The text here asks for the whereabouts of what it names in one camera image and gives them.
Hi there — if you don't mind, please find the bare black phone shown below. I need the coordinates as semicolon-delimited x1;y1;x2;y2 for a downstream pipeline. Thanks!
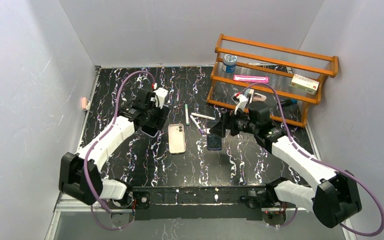
206;128;223;151

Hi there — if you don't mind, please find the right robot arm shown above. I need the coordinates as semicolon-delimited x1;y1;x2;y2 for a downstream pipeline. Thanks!
209;101;362;228

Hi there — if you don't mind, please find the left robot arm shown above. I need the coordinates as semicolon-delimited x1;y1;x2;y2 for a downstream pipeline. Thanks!
58;87;170;206

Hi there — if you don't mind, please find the white pen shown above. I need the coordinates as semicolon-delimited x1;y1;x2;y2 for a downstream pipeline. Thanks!
191;112;216;121

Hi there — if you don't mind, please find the purple capped white marker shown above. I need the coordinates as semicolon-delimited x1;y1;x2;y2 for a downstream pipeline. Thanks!
189;114;205;135

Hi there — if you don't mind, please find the green capped white marker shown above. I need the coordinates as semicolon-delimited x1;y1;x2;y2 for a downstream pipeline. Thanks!
184;103;190;126

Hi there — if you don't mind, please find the light blue stapler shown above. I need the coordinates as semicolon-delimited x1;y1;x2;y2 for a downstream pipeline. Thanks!
247;88;254;104

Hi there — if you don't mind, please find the blue white round jar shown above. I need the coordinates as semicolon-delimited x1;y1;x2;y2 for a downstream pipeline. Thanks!
222;54;238;73

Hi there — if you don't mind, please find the orange wooden shelf rack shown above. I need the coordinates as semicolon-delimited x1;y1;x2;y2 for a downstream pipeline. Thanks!
206;34;339;128

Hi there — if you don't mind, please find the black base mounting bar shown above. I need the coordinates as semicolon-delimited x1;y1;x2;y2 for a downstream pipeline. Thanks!
132;186;280;221

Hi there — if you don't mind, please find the white red small box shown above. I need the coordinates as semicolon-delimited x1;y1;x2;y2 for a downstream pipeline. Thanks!
289;74;320;95

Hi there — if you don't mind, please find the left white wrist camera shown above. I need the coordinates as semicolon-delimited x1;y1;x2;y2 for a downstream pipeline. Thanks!
151;87;168;109

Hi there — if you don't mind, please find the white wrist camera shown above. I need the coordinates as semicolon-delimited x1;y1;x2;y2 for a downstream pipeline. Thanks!
151;87;168;109
232;92;249;115

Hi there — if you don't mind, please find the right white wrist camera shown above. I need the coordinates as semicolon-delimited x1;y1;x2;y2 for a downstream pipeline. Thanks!
232;92;249;115

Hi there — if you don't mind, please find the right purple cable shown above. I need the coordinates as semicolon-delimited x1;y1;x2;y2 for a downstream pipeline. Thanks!
233;82;384;238

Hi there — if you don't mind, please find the pink wall clip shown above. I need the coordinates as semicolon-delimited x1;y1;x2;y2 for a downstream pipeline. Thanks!
81;97;91;111

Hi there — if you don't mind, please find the aluminium frame rail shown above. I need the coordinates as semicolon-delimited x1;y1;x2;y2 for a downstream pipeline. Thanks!
54;188;349;213

